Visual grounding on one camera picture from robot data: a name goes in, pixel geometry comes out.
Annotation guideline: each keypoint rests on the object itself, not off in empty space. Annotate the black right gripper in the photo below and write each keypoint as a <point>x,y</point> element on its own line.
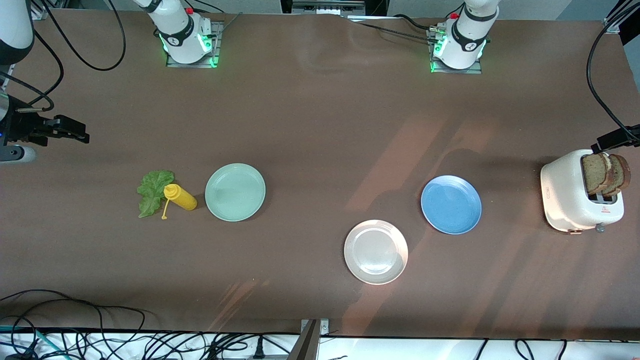
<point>23,126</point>

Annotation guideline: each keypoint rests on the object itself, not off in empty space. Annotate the brown bread slice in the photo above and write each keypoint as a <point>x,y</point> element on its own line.
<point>595,172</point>
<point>621,175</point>

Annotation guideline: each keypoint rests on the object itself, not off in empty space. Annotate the green lettuce leaf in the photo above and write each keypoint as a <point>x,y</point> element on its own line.
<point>152,187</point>

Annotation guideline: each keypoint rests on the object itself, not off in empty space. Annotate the yellow mustard squeeze bottle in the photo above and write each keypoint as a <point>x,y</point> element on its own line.
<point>182,197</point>

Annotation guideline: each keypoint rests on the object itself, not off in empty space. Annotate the beige plate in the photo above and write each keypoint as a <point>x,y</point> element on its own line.
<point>376,252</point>

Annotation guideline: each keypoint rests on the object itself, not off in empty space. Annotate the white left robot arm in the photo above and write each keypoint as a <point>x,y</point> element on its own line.
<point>465,40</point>

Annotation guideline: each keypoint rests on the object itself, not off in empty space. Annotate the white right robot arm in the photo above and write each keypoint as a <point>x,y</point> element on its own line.
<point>12,25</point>

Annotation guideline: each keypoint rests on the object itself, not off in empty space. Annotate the mint green plate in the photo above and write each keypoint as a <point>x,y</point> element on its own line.
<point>235,192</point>

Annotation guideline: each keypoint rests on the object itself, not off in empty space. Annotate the blue plate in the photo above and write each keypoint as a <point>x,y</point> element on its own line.
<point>451,205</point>

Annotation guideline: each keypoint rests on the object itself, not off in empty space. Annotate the white two-slot toaster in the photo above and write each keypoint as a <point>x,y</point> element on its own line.
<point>565,195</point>

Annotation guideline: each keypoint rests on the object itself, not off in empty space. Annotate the aluminium corner profile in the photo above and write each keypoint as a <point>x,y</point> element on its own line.
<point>612,22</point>

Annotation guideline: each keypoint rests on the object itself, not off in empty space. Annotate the black power plug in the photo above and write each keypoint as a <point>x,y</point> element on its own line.
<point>258,350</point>

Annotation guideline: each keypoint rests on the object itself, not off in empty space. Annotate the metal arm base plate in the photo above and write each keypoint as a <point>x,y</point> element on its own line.
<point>477,70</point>
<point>217,47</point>

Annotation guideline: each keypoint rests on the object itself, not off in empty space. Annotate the black equipment frame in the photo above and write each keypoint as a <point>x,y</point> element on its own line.
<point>375,6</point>

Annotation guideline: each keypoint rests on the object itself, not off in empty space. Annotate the aluminium frame post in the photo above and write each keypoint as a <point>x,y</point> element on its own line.
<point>307,345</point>

